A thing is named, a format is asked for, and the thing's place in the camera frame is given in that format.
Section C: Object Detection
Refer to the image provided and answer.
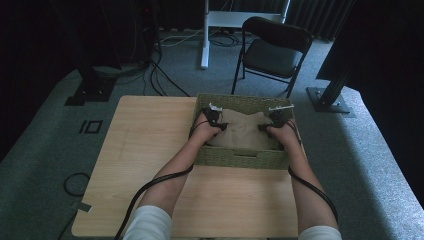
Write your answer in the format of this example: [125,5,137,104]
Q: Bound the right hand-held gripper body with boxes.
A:
[268,103,296,128]

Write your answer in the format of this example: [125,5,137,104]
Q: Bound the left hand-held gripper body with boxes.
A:
[203,102,224,128]

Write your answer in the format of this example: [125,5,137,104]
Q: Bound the khaki shorts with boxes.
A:
[208,108,281,151]

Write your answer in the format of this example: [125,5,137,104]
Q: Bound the green woven basket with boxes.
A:
[192,93,296,170]

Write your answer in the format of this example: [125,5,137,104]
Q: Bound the person's left hand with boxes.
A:
[190,113,223,146]

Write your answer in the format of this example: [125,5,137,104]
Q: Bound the person's right hand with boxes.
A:
[266,119,302,152]

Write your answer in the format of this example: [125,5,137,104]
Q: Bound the black folding chair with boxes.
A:
[230,16,314,101]

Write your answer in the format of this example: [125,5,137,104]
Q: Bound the dark pleated curtain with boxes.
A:
[286,0,355,42]

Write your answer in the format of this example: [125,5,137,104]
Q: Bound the dark equipment rack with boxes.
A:
[126,0,162,66]

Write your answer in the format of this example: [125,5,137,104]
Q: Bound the person's right white sleeve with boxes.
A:
[297,225,343,240]

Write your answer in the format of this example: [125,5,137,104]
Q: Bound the person's white sleeve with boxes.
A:
[122,204,173,240]
[297,225,343,240]

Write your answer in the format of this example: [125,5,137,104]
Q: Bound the person's left white sleeve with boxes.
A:
[122,204,173,240]

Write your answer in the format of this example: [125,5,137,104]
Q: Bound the black stand with base plate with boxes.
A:
[64,63,118,107]
[305,68,356,119]

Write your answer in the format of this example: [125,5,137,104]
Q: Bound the black floor cable bundle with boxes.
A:
[142,49,191,98]

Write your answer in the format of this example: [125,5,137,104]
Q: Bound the white floor cable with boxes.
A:
[159,28,206,48]

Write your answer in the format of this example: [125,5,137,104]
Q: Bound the white desk frame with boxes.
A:
[200,0,291,70]

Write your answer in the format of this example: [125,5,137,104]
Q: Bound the black cable loop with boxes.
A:
[63,172,91,198]

